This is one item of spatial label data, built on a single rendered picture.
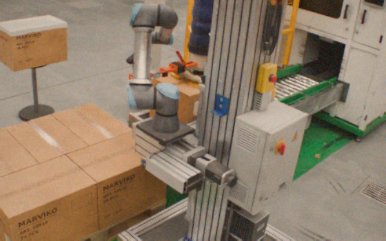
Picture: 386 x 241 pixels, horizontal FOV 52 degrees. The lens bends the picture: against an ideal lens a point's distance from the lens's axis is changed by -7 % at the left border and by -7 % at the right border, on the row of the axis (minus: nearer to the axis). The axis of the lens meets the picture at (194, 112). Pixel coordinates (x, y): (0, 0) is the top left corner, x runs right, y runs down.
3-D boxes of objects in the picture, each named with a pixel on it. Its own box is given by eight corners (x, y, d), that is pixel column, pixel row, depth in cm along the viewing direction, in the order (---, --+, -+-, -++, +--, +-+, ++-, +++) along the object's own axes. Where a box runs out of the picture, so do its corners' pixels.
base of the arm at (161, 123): (185, 128, 223) (187, 111, 219) (164, 136, 213) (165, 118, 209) (166, 117, 232) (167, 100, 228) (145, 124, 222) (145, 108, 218)
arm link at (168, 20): (182, 1, 208) (172, 32, 256) (160, 1, 207) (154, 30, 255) (182, 23, 207) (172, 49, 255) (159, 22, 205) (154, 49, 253)
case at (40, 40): (50, 50, 444) (49, 14, 426) (67, 60, 419) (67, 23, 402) (-2, 60, 404) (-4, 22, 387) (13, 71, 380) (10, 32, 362)
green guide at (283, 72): (293, 67, 483) (294, 60, 479) (300, 71, 476) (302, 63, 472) (197, 98, 377) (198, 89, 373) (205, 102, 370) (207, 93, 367)
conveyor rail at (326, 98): (336, 98, 452) (340, 82, 443) (340, 100, 448) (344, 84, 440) (187, 171, 299) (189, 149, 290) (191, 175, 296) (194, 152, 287)
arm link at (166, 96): (179, 115, 214) (181, 90, 208) (152, 114, 212) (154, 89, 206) (177, 105, 224) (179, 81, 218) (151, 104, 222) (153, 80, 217)
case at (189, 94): (202, 107, 365) (207, 63, 347) (238, 124, 340) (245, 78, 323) (148, 125, 325) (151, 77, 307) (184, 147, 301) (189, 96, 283)
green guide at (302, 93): (333, 83, 450) (334, 76, 446) (341, 86, 444) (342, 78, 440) (243, 122, 344) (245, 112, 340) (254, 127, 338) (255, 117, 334)
